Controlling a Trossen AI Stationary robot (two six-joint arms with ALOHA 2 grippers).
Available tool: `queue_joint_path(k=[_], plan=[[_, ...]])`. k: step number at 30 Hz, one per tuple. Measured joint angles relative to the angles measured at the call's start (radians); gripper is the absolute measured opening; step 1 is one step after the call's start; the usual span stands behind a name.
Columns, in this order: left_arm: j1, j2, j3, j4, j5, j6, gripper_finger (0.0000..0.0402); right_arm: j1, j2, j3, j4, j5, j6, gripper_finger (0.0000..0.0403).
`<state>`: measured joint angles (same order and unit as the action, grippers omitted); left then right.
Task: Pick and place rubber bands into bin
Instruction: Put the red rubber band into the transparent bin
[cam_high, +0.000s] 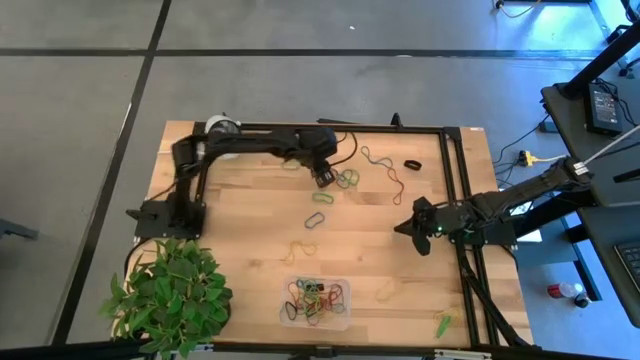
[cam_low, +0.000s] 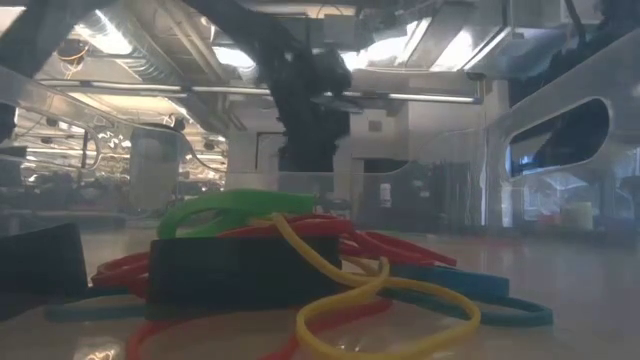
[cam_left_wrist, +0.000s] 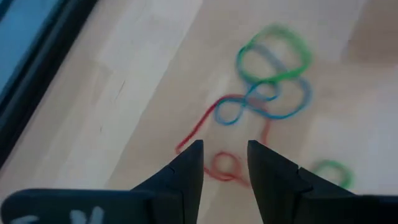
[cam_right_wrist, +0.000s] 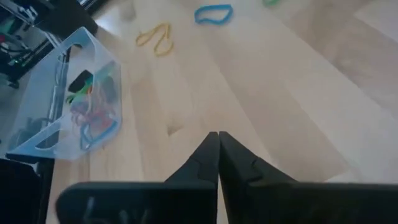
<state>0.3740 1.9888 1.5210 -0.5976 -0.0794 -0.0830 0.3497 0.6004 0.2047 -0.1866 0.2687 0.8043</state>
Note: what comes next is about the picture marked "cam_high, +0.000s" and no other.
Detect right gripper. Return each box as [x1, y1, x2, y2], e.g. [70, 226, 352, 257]
[393, 196, 455, 258]

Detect long blue rubber band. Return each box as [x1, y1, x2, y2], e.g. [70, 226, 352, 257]
[359, 145, 396, 172]

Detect dark grey desk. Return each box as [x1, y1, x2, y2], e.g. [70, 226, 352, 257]
[541, 82, 640, 207]
[574, 202, 640, 330]

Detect green artificial potted plant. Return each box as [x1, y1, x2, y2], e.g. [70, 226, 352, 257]
[98, 237, 235, 360]

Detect red labelled plastic bottle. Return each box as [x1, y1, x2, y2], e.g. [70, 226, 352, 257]
[546, 281, 592, 309]

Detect black desk support beam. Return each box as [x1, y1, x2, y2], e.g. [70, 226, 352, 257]
[557, 19, 640, 100]

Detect black power adapter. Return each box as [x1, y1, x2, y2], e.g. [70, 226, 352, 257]
[586, 82, 625, 137]

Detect white cable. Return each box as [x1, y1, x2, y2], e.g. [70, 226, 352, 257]
[574, 124, 640, 169]

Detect long red rubber band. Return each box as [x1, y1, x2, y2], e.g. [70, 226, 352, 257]
[386, 166, 406, 207]

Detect black keyboard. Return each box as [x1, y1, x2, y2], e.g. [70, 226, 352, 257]
[613, 238, 640, 294]

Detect clear plastic bin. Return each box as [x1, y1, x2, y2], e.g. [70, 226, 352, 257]
[278, 273, 353, 333]

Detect yellow floor cable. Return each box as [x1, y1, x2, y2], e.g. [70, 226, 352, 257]
[493, 0, 544, 20]

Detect long yellow rubber band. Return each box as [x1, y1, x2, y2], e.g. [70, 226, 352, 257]
[281, 240, 319, 266]

